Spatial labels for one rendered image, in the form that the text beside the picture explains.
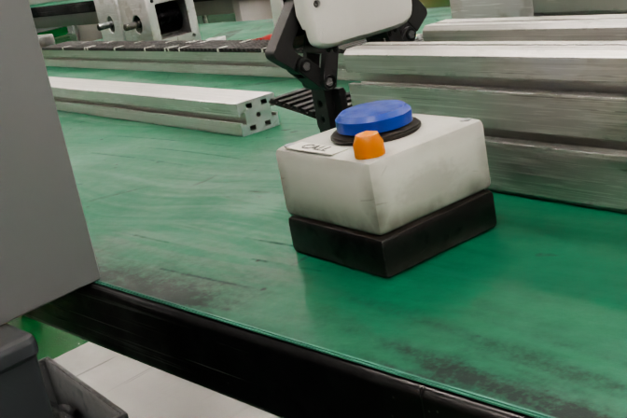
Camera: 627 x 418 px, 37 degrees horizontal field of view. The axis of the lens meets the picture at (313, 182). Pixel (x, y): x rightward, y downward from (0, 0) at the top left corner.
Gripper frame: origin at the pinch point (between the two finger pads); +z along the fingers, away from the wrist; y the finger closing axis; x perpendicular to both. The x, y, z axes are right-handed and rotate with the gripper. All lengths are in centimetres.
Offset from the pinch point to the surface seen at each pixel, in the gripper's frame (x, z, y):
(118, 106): -40.6, 1.9, 1.5
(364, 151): 20.8, -3.4, 16.7
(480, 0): -0.1, -5.1, -13.9
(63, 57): -101, 2, -18
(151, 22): -87, -2, -28
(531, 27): 15.2, -5.2, -2.2
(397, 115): 19.3, -4.1, 13.2
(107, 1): -103, -6, -29
